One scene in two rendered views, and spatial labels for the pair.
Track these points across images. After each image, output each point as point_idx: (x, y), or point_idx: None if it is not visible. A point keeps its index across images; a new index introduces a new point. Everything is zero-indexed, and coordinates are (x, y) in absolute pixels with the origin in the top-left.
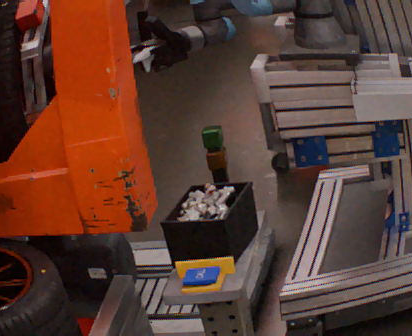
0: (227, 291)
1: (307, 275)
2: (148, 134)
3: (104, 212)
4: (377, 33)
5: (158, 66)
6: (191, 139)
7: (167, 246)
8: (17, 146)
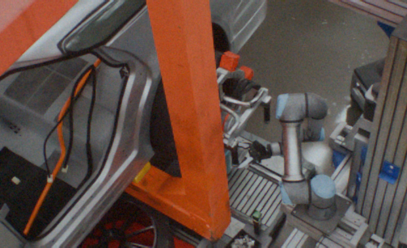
0: None
1: None
2: (320, 15)
3: (201, 232)
4: (364, 206)
5: (253, 163)
6: (335, 36)
7: None
8: (172, 178)
